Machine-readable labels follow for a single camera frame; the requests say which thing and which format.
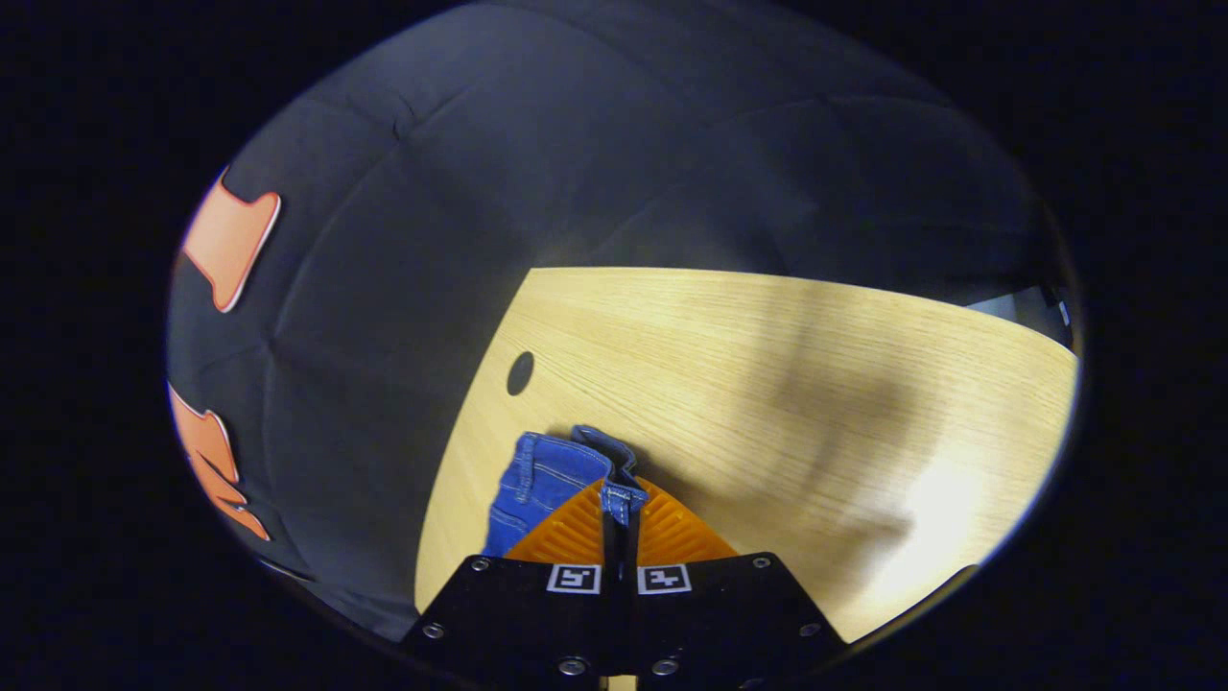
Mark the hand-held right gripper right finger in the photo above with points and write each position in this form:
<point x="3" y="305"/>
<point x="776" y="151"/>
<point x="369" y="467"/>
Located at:
<point x="720" y="614"/>

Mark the blue denim jeans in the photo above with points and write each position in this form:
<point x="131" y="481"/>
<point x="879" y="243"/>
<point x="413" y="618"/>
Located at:
<point x="547" y="480"/>

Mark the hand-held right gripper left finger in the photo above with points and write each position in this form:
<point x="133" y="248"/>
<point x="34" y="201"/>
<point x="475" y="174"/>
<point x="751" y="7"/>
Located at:
<point x="518" y="614"/>

